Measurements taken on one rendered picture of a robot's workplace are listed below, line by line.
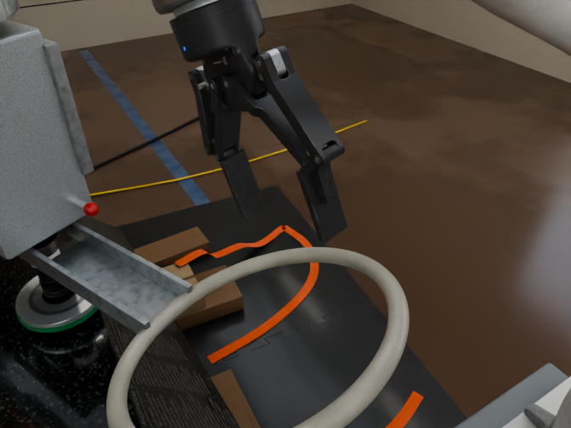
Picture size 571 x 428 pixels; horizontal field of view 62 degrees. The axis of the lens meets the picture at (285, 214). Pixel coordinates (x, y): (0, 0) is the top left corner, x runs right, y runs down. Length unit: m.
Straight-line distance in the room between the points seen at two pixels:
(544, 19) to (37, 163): 0.91
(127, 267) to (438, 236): 2.12
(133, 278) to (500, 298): 1.98
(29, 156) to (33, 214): 0.13
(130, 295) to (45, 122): 0.38
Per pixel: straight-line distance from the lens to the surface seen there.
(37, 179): 1.10
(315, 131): 0.38
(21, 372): 1.34
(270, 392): 2.09
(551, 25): 0.47
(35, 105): 1.05
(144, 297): 1.02
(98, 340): 1.32
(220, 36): 0.41
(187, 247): 2.61
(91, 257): 1.16
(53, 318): 1.34
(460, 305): 2.54
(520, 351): 2.45
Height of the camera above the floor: 1.78
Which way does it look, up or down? 37 degrees down
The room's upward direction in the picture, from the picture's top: straight up
